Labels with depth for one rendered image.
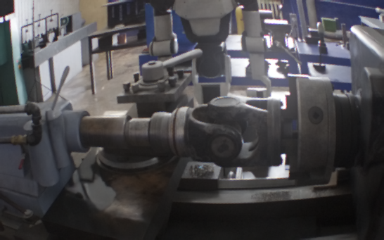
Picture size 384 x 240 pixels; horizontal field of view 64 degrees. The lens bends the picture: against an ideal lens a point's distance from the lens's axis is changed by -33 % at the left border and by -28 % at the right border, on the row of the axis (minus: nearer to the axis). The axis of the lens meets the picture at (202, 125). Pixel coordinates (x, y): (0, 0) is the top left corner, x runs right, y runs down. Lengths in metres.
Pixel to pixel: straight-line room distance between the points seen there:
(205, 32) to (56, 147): 1.09
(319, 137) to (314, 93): 0.09
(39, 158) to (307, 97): 0.67
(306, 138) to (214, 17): 1.15
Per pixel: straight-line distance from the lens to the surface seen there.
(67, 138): 1.01
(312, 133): 0.79
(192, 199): 1.16
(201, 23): 1.87
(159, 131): 0.91
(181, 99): 1.13
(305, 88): 0.83
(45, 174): 1.02
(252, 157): 0.89
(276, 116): 0.84
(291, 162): 0.83
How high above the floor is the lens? 1.47
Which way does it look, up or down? 23 degrees down
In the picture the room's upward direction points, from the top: 5 degrees counter-clockwise
